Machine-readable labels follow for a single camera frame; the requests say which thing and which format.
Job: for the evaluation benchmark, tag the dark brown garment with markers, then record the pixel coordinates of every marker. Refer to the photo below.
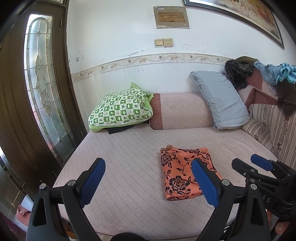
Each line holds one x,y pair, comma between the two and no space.
286,97

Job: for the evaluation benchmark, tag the light blue pillow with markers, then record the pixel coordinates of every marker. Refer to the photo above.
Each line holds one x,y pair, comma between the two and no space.
227,108

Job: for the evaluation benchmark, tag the person's right hand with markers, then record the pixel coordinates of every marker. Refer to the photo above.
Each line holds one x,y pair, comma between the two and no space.
281,227

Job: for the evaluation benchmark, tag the maroon pink backrest cushion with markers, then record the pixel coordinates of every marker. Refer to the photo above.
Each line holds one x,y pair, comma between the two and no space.
258,91

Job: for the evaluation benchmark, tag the beige wall switch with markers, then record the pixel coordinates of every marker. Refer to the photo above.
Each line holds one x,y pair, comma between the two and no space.
167,43

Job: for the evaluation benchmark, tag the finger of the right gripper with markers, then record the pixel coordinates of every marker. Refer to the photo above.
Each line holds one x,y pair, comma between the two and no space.
263,163
248,172

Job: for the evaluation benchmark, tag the black folded cloth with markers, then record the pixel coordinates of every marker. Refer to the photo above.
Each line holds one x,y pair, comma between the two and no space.
119,129

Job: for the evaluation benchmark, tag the orange black floral garment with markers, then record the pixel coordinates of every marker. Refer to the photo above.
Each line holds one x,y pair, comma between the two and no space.
180,182

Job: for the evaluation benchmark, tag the dark fuzzy garment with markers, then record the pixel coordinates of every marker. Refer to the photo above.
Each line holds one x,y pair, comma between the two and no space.
237,73

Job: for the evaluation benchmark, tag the pink bag on floor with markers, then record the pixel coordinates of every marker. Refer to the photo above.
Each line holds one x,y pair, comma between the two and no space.
23,215

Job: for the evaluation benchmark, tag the pink quilted bolster cushion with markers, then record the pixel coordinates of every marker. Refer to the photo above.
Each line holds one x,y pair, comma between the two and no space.
173,111

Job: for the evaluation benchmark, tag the light blue crumpled clothes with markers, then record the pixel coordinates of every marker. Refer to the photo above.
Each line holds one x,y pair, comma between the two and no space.
274,74

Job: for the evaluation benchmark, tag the striped floral cushion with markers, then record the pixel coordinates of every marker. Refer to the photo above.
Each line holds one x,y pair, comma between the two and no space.
269,126

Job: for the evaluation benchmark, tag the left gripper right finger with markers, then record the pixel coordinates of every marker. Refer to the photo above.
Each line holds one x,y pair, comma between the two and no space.
239,212

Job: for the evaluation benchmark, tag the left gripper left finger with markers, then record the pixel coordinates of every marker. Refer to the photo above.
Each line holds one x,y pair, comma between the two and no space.
45,221

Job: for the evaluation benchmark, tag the brown wooden glass door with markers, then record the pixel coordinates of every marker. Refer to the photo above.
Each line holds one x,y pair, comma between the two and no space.
41,126

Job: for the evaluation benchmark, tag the large framed picture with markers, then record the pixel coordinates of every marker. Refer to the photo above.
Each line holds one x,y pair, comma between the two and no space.
253,13

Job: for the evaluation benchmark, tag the framed wall plaque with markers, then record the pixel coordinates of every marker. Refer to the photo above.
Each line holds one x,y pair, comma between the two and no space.
171,17

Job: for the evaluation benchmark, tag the green white checkered pillow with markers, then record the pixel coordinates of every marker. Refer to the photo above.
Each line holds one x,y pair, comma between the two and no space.
123,108

